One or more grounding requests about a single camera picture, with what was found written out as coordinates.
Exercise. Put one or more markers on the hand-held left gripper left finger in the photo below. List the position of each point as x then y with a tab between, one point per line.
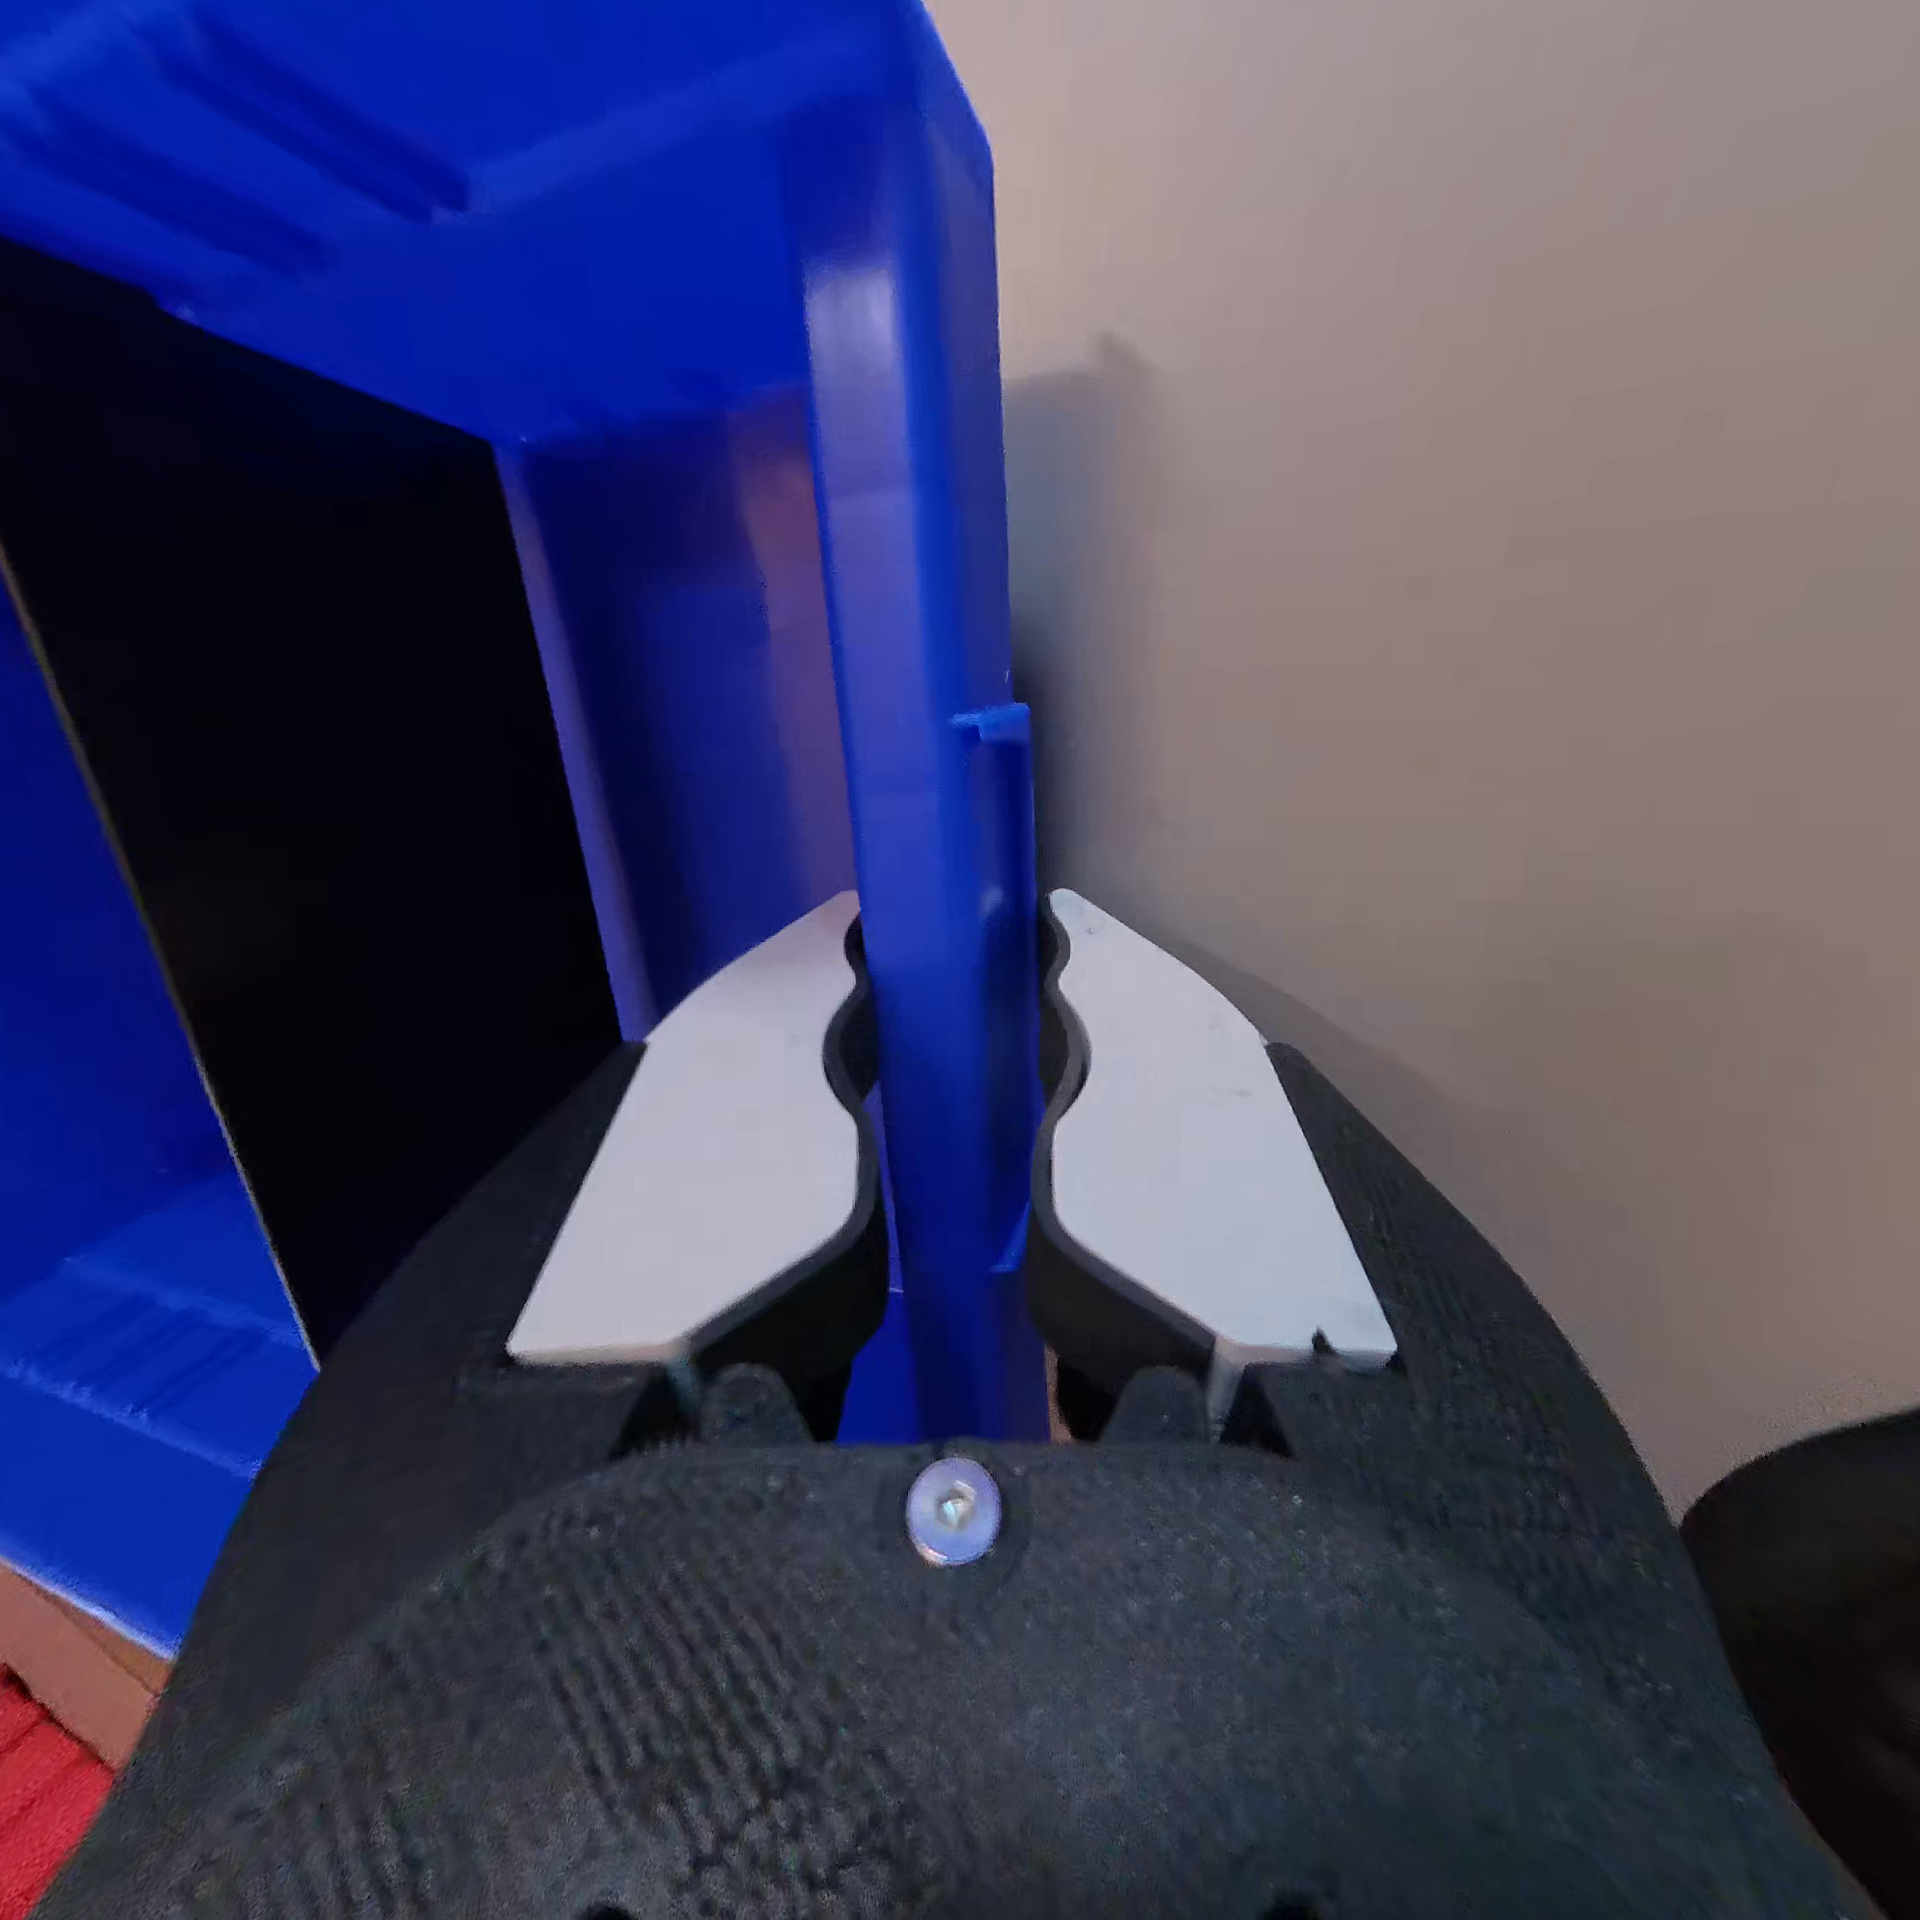
705	1169

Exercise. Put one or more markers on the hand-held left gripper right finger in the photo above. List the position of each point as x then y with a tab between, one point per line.
1198	1169

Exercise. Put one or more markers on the blue plastic bin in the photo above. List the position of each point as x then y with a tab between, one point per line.
900	599

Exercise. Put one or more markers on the black bin divider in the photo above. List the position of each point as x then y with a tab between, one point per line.
330	750

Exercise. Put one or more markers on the red plastic bin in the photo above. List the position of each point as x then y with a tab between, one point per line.
46	1785

